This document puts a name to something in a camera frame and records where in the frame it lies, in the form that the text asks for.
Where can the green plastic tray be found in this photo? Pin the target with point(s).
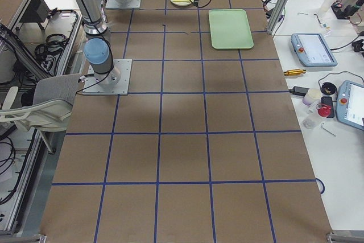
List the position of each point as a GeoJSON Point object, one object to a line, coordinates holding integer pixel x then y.
{"type": "Point", "coordinates": [230, 29]}

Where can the upper teach pendant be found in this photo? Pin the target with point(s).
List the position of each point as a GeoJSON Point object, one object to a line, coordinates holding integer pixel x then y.
{"type": "Point", "coordinates": [312, 50]}

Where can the teach pendant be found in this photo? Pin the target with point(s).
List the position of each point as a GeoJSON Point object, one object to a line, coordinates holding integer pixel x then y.
{"type": "Point", "coordinates": [312, 50]}
{"type": "Point", "coordinates": [349, 107]}

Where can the gold cylindrical tool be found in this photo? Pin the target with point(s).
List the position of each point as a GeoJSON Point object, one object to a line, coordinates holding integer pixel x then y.
{"type": "Point", "coordinates": [294, 72]}

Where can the black power adapter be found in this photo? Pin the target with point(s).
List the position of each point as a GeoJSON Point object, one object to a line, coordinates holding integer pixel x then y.
{"type": "Point", "coordinates": [298, 91]}

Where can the white cup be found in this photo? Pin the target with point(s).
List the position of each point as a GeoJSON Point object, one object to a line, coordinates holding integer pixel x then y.
{"type": "Point", "coordinates": [311, 96]}

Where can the grey office chair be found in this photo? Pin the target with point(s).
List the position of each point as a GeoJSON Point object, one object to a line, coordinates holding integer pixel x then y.
{"type": "Point", "coordinates": [51, 108]}

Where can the red lid jar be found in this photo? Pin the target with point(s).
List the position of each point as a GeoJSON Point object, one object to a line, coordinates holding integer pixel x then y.
{"type": "Point", "coordinates": [324, 110]}

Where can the lower teach pendant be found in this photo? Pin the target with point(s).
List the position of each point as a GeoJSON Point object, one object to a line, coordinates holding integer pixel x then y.
{"type": "Point", "coordinates": [349, 107]}

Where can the aluminium frame post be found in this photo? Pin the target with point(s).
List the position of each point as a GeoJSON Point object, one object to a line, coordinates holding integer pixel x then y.
{"type": "Point", "coordinates": [280, 1]}

